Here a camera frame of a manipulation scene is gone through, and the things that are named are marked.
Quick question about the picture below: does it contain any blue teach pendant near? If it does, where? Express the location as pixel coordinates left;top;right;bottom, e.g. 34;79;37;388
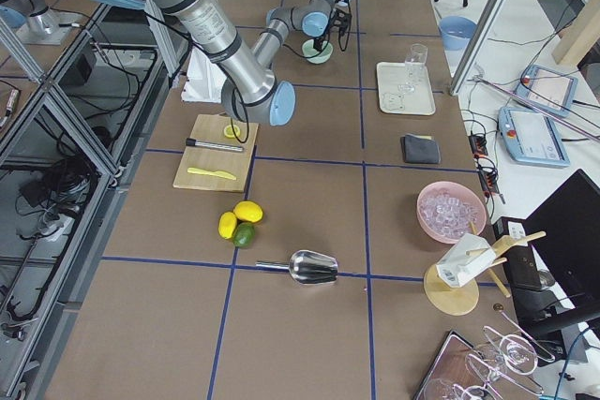
498;107;570;168

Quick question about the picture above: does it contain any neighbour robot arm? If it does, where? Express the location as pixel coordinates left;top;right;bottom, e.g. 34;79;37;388
1;0;83;45

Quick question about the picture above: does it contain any light green bowl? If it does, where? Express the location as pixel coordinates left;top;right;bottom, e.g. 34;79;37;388
301;39;334;65

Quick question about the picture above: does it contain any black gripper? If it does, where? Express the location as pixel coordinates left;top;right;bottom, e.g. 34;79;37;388
327;0;352;36
313;35;327;52

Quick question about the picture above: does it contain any yellow lemon lower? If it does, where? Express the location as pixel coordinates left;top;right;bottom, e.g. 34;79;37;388
233;200;263;223

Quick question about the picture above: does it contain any cream bear tray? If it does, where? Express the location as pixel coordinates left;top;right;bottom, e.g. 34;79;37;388
376;62;436;116

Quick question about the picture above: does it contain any wooden stand with carton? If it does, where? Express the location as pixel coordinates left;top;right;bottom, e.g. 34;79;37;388
424;231;547;316

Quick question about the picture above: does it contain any pink bowl of ice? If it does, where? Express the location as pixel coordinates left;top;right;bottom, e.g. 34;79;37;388
416;181;488;244

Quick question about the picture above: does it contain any wooden cutting board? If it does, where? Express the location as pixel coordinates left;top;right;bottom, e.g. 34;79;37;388
172;114;259;192

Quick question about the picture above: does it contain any blue teach pendant far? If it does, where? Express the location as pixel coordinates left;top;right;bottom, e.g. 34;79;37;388
514;65;578;117

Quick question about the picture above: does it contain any blue teach pendant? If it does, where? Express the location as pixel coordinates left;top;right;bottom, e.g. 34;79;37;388
514;65;578;117
498;107;570;168

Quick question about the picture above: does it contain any blue bowl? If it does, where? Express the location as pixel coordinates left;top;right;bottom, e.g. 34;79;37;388
439;16;477;51

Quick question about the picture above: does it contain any grey yellow folded cloth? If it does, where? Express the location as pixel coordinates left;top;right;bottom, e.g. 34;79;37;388
400;134;441;164

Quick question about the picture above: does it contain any yellow lemon upper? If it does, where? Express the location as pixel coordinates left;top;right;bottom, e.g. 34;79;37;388
217;211;238;240

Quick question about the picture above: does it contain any half lemon slice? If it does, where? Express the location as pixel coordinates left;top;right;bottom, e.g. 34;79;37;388
223;124;241;139

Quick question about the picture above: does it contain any steel ice scoop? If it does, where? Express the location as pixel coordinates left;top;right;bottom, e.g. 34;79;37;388
255;249;338;285

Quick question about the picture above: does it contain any clear wine glass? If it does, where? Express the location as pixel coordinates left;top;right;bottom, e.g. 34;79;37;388
398;43;428;94

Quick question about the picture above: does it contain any green avocado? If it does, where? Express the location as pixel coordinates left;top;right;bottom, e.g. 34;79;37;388
232;222;255;248

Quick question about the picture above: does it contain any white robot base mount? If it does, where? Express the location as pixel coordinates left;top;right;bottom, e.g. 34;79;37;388
181;49;226;103

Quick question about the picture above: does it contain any yellow lemon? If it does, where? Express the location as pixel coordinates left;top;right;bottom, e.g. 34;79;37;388
217;211;238;240
233;200;263;223

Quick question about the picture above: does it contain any aluminium frame post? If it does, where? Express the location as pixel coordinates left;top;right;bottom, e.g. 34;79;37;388
447;0;545;97

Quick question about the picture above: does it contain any yellow plastic knife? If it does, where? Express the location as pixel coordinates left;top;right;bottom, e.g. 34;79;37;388
187;167;237;181

